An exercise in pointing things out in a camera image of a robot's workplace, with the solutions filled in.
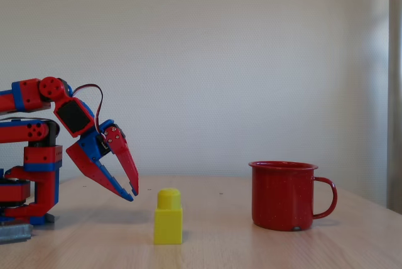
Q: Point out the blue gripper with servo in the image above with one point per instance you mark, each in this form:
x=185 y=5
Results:
x=92 y=144

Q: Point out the yellow-green plastic block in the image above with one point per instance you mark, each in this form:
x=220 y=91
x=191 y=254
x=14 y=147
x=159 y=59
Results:
x=168 y=222

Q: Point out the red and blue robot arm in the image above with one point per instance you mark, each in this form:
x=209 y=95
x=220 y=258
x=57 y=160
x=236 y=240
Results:
x=37 y=159

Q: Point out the red enamel mug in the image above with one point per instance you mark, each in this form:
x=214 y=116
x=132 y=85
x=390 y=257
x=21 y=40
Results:
x=279 y=196

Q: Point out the grey metal clamp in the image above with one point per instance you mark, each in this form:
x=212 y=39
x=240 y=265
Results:
x=15 y=232

